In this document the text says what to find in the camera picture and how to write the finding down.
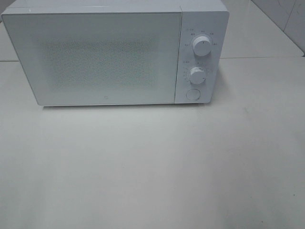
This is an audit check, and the white timer knob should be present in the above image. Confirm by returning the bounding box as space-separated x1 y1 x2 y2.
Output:
189 67 206 85

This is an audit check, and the round white door button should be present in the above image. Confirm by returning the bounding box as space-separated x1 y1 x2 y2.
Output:
186 89 201 101

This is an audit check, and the white microwave door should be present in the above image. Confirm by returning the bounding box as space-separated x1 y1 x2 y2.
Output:
3 13 181 106

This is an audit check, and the white microwave oven body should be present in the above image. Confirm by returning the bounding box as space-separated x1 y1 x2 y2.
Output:
1 0 229 106

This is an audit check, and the upper white power knob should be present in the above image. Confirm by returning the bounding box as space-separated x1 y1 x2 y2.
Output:
192 34 212 57

